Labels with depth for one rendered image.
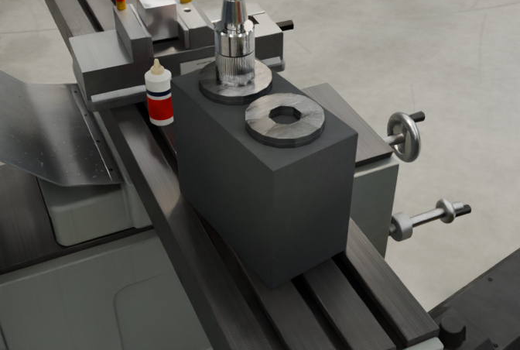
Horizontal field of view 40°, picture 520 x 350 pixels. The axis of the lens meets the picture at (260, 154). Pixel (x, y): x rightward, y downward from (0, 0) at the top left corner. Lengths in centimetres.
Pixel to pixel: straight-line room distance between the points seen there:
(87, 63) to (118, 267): 36
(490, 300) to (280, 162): 69
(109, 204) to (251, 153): 47
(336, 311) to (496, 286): 57
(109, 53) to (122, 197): 24
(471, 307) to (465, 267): 90
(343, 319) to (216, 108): 29
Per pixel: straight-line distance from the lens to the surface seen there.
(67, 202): 119
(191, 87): 87
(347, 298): 87
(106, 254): 126
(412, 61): 315
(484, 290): 137
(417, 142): 158
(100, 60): 119
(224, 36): 82
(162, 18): 118
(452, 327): 122
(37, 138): 122
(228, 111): 83
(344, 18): 345
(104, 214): 121
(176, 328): 147
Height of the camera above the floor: 158
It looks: 38 degrees down
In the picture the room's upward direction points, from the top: straight up
